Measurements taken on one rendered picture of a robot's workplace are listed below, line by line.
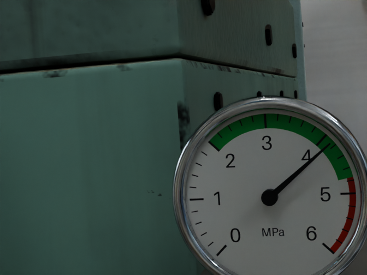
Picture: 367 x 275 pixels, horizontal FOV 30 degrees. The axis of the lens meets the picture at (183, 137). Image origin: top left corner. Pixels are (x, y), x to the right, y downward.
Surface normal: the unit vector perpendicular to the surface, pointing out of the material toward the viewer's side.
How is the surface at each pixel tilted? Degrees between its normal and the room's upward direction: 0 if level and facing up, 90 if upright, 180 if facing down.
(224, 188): 90
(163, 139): 90
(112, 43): 90
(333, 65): 90
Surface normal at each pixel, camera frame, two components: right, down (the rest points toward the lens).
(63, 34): -0.25, 0.07
